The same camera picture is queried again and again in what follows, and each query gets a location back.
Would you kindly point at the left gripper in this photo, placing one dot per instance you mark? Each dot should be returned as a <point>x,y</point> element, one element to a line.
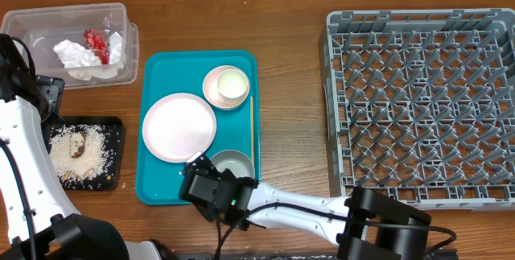
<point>51,87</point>

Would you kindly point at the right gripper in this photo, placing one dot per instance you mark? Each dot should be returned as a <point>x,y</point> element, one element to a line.
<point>225,173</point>

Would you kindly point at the white tissue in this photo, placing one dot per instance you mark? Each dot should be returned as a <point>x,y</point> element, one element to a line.
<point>75,55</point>

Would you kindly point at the grey bowl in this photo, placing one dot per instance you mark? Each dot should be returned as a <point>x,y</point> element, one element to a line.
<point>235,161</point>

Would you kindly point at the large pink plate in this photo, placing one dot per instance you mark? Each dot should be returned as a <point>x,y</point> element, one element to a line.
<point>178,126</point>

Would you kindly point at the red snack wrapper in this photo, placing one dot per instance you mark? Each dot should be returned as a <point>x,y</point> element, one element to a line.
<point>96,42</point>

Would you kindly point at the black rectangular tray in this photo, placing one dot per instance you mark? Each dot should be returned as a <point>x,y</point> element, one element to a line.
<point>115,131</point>

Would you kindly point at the food scraps rice pile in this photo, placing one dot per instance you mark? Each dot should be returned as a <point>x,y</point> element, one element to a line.
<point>80,152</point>

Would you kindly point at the wooden chopstick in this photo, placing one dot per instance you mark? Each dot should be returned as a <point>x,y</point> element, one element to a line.
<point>251,130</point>

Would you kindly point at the white cup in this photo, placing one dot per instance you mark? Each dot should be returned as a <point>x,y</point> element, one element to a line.
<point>232,85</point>

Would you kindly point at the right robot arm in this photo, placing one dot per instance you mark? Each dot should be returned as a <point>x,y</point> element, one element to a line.
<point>364,225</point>

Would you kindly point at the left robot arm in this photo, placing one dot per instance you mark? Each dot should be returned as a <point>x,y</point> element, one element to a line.
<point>42,221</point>

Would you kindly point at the grey dishwasher rack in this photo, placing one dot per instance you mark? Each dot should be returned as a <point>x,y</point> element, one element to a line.
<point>420,105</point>

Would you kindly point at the clear plastic storage bin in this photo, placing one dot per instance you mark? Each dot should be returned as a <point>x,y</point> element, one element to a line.
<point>43,28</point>

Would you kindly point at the teal serving tray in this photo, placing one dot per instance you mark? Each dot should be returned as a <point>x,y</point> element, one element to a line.
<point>158,182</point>

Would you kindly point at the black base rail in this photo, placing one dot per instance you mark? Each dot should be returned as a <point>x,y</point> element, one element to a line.
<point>441,255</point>

